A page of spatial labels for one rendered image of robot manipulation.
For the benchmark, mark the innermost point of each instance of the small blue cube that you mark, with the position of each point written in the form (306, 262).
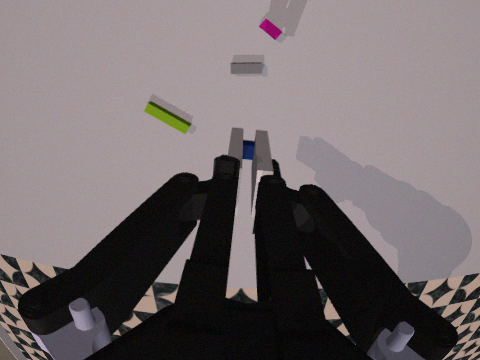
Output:
(248, 149)

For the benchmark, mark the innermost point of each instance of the grey rectangular rod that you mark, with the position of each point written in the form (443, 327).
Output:
(246, 68)

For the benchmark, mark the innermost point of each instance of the magenta rod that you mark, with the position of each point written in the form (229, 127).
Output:
(271, 29)

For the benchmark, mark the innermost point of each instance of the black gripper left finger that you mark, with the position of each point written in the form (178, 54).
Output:
(73, 315)

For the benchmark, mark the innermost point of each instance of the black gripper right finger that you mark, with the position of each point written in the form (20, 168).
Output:
(384, 319)

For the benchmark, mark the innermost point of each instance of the lime green rod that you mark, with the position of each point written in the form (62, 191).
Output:
(167, 117)

